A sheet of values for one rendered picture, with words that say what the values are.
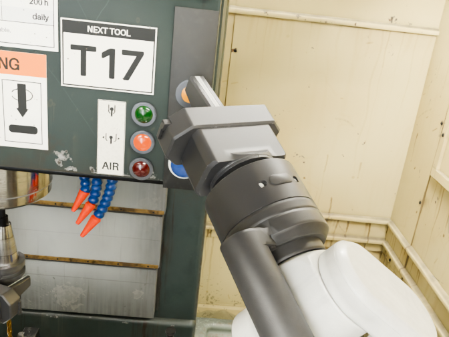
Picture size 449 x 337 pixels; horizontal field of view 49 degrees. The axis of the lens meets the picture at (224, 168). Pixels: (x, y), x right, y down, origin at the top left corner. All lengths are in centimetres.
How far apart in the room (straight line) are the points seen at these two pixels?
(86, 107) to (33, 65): 7
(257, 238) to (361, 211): 145
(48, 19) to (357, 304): 40
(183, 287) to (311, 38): 84
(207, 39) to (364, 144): 123
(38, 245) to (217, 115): 102
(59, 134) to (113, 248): 82
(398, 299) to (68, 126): 38
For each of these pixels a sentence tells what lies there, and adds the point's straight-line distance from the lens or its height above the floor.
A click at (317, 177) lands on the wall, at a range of 171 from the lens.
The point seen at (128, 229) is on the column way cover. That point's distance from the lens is 134.
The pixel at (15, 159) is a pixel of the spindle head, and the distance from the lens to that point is 60.
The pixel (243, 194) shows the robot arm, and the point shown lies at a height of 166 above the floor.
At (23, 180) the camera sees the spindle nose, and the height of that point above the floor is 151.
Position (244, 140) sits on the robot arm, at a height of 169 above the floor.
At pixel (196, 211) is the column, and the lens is 134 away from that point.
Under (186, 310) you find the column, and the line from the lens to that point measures 151.
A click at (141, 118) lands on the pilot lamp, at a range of 54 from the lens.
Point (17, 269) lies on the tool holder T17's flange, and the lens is 91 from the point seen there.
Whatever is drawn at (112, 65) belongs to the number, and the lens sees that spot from 54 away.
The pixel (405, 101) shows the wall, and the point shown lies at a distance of 171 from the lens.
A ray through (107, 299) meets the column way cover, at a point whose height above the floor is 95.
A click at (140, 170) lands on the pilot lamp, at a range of 56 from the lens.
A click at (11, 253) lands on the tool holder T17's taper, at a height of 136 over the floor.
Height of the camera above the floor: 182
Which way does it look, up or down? 21 degrees down
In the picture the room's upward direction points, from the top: 7 degrees clockwise
